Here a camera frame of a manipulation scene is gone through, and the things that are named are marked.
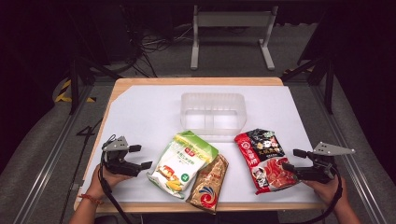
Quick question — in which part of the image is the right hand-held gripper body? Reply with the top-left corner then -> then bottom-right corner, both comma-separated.
294,141 -> 357,185

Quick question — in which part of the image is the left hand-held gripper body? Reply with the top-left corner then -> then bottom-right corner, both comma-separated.
102,135 -> 142,177

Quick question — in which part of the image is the red and black food packet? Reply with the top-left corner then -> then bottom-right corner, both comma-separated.
233,128 -> 302,196

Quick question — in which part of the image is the green and white food packet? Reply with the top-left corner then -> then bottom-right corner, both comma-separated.
147,130 -> 219,200

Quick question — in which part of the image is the brown food packet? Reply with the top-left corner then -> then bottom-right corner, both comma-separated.
186,153 -> 230,215

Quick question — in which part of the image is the clear plastic container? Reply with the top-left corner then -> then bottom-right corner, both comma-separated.
180,92 -> 248,137

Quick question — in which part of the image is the person's left hand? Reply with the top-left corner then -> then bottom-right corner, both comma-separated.
87,164 -> 134,201

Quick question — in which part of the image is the person's right hand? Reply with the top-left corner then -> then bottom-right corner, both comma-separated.
303,175 -> 351,210

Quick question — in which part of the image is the white table sheet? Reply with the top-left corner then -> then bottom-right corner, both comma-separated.
79,85 -> 318,204

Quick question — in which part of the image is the black metal stand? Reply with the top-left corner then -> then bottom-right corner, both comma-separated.
281,55 -> 336,115
68,55 -> 123,115

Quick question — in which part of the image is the white metal stand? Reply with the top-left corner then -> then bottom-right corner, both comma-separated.
190,4 -> 279,71

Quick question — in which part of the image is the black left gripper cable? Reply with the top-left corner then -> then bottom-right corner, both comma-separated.
97,133 -> 134,224

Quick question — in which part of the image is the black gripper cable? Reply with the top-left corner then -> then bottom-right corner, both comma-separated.
97,133 -> 134,224
292,166 -> 344,224

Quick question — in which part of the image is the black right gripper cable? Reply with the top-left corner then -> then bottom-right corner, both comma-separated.
292,166 -> 344,224

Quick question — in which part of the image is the aluminium rail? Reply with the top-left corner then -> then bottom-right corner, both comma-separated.
12,83 -> 94,224
311,83 -> 390,224

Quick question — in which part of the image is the red string bracelet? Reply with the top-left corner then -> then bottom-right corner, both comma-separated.
78,193 -> 105,206

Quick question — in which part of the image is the bundle of black floor cables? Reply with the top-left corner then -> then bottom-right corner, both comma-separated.
124,6 -> 194,78

